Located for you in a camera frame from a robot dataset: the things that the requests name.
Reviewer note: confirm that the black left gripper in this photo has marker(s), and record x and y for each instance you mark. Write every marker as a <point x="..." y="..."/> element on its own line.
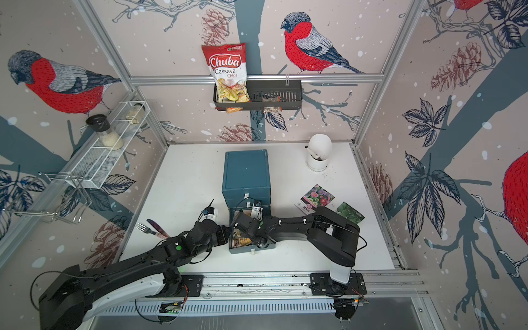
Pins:
<point x="223" y="232"/>

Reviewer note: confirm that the orange shop seed bag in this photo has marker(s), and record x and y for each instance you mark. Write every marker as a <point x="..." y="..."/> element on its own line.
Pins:
<point x="239" y="241"/>

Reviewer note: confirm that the teal drawer cabinet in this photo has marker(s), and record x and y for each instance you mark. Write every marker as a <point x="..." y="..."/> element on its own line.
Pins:
<point x="247" y="180"/>

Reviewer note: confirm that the pink flower seed bag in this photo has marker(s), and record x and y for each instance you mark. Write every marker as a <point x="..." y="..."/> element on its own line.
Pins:
<point x="316" y="197"/>

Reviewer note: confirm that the green gourd seed bag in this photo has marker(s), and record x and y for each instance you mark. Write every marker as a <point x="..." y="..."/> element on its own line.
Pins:
<point x="349" y="213"/>

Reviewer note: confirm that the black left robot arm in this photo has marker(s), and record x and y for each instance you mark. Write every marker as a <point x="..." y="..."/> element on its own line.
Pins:
<point x="76" y="294"/>

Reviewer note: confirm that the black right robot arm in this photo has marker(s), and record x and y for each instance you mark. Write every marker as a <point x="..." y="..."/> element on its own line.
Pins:
<point x="329" y="232"/>

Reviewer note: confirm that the white utensil holder cup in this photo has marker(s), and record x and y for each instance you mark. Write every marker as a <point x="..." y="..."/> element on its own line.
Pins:
<point x="322" y="145"/>

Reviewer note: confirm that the snack packet in basket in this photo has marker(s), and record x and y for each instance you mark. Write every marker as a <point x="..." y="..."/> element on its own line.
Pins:
<point x="276" y="104"/>

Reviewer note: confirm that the small pale jar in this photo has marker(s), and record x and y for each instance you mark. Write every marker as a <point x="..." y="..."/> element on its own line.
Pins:
<point x="136" y="114"/>

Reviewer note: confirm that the black lid spice jar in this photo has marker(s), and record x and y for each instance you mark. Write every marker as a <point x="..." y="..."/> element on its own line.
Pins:
<point x="108" y="137"/>

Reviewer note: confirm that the red cassava chips bag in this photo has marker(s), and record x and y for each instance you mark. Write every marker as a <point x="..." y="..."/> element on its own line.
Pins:
<point x="228" y="67"/>

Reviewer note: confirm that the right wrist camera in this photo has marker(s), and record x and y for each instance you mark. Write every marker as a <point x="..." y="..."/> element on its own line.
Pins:
<point x="257" y="210"/>

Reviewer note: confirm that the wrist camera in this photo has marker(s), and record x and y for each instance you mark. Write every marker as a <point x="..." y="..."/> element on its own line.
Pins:
<point x="209" y="213"/>
<point x="257" y="210"/>

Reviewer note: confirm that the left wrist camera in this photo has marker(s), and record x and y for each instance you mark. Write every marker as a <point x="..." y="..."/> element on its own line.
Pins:
<point x="209" y="213"/>

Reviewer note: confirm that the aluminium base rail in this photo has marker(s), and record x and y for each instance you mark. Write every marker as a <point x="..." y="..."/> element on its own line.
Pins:
<point x="239" y="293"/>

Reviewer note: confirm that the pink handled fork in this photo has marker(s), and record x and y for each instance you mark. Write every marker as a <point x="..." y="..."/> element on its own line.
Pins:
<point x="152" y="228"/>

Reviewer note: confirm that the cream handled utensil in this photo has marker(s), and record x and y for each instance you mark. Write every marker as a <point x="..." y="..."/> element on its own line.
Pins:
<point x="313" y="154"/>

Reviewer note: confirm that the black wall basket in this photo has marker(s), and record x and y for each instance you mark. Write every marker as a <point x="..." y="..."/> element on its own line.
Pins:
<point x="286" y="95"/>

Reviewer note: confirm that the white wire shelf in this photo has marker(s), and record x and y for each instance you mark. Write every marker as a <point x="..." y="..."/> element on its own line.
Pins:
<point x="96" y="164"/>

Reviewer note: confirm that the wire hook rack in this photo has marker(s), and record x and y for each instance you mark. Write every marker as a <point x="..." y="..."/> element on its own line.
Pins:
<point x="50" y="197"/>

